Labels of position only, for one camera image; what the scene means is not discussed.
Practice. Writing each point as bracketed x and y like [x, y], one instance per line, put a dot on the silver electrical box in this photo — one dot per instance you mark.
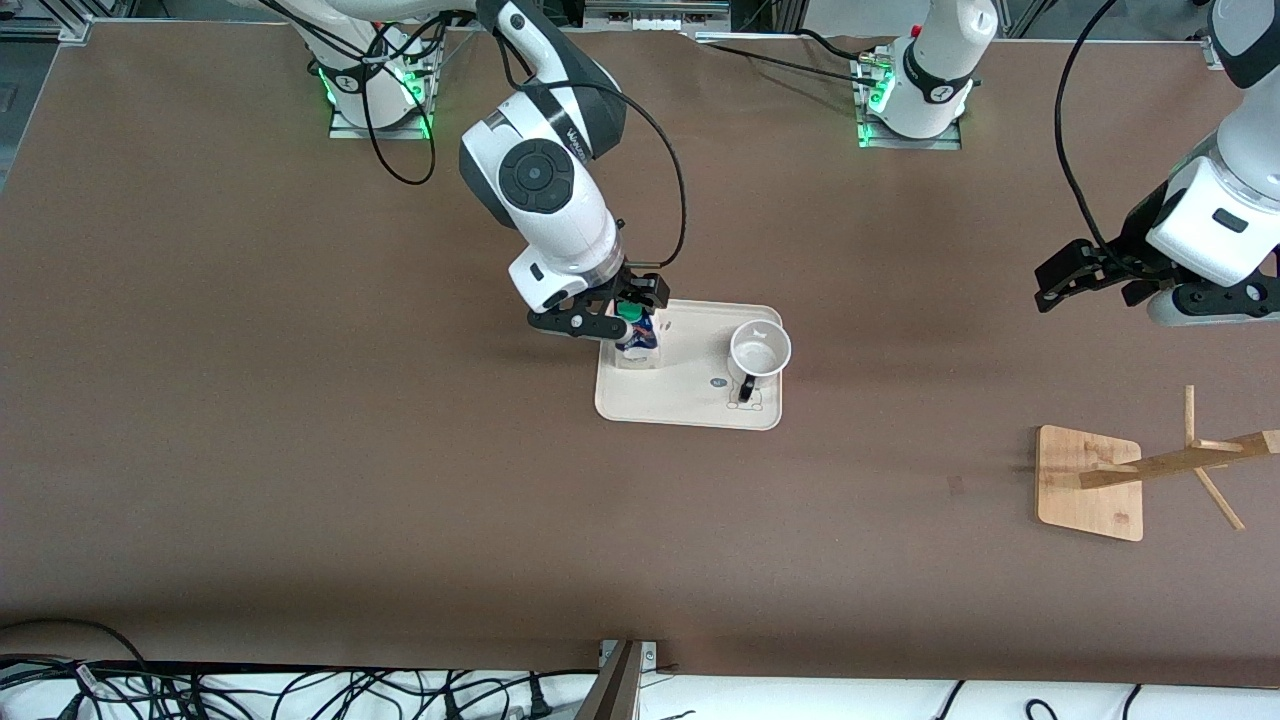
[650, 18]

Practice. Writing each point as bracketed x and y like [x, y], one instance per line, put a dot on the blue white milk carton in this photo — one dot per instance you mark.
[638, 340]

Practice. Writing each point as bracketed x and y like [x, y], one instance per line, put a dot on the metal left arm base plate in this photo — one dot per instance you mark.
[940, 144]

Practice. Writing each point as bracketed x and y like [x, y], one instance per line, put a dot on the metal table corner bracket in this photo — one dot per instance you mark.
[1214, 52]
[76, 28]

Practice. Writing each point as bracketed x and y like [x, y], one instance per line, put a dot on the grey aluminium profile bar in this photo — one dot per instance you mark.
[615, 690]

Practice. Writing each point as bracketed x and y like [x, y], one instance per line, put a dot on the wooden cup rack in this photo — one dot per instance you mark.
[1090, 490]

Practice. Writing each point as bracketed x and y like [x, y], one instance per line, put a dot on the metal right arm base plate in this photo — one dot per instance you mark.
[350, 131]

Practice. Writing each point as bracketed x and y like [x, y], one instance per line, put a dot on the small metal mounting plate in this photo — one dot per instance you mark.
[650, 655]

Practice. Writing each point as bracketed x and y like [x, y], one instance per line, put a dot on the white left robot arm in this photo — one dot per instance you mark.
[940, 70]

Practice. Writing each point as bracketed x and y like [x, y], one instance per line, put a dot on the beige rabbit print tray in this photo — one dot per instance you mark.
[680, 395]

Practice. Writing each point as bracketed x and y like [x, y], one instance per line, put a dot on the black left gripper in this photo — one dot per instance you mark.
[1135, 242]

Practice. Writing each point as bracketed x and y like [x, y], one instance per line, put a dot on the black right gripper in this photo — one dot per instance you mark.
[638, 285]

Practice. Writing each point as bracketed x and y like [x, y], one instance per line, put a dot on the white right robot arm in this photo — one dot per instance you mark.
[560, 220]

